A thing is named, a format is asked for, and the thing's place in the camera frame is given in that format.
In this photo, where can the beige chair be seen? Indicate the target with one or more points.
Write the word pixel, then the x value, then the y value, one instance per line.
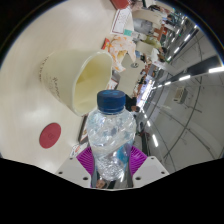
pixel 131 77
pixel 146 17

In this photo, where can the clear blue-capped water bottle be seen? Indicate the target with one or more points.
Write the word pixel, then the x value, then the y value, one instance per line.
pixel 111 133

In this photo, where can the small red sauce packet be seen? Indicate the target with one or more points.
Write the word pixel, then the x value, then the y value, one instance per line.
pixel 106 43

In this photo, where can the ceiling air conditioner unit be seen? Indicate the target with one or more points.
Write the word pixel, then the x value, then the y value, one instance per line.
pixel 179 95

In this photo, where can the flat round red coaster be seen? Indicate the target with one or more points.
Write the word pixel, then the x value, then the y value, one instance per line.
pixel 50 135

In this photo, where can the clear food wrapper with fries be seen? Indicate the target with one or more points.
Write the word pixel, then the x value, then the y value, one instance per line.
pixel 121 51

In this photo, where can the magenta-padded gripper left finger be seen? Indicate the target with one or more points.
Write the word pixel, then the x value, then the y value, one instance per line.
pixel 85 160

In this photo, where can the white printed card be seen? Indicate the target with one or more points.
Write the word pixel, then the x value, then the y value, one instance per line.
pixel 120 21

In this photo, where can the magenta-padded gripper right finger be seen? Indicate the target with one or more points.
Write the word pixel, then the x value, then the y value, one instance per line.
pixel 138 160

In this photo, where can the group of ceiling lights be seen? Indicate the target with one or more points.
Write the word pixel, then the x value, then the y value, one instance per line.
pixel 216 70

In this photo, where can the small teal-capped clear bottle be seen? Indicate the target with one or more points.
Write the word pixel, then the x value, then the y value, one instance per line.
pixel 128 32

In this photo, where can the person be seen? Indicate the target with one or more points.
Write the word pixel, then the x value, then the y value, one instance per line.
pixel 130 103
pixel 153 42

